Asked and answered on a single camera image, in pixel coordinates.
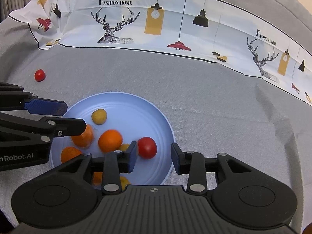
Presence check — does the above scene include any light blue round plate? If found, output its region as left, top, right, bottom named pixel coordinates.
left=64, top=92, right=175, bottom=185

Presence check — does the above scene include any small red tomato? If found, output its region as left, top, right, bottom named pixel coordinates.
left=34, top=69, right=46, bottom=82

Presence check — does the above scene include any orange mandarin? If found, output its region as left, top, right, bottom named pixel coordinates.
left=60, top=147, right=82, bottom=163
left=98, top=129, right=123, bottom=153

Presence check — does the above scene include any lone yellow-green longan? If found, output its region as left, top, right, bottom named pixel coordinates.
left=91, top=109, right=107, bottom=125

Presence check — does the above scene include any yellow longan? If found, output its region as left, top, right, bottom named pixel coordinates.
left=119, top=144, right=129, bottom=151
left=120, top=176, right=131, bottom=191

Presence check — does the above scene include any grey printed sofa cover cloth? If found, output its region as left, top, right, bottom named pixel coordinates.
left=0, top=0, right=312, bottom=233

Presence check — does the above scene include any plastic orange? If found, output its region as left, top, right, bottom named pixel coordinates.
left=71, top=124, right=94, bottom=148

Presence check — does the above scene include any large red tomato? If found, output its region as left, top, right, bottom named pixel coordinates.
left=137, top=137, right=157, bottom=160

